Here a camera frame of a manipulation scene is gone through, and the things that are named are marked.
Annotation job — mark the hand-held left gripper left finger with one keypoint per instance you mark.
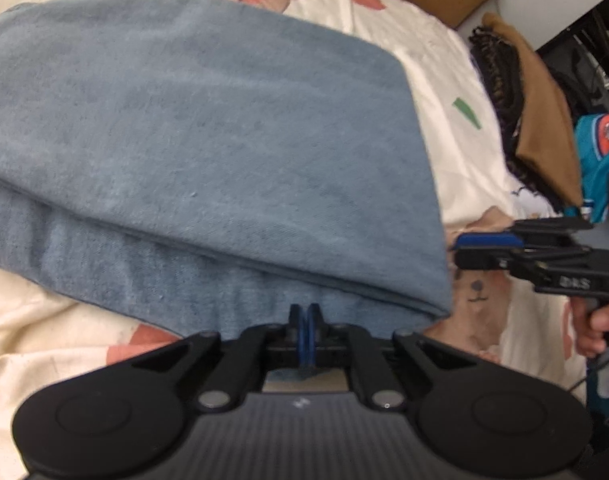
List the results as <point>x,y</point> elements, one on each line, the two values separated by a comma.
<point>297,335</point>

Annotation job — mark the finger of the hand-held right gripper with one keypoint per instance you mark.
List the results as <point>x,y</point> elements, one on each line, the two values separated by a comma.
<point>479,260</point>
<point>489,241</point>

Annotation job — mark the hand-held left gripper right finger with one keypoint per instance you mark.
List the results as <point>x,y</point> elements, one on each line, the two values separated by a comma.
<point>312,335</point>

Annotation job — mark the teal printed blanket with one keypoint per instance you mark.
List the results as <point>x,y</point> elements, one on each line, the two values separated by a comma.
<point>594,170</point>

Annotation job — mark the brown folded cloth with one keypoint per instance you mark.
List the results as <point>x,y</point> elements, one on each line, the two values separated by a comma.
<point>539,120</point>

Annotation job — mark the black knitted cloth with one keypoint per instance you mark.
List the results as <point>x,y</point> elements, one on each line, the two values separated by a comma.
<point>494,75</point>

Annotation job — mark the cream bear printed blanket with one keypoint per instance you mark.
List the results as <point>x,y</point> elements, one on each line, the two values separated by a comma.
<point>434,75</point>

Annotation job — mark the black furniture frame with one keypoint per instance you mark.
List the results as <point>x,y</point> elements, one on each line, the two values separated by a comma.
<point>599,45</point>

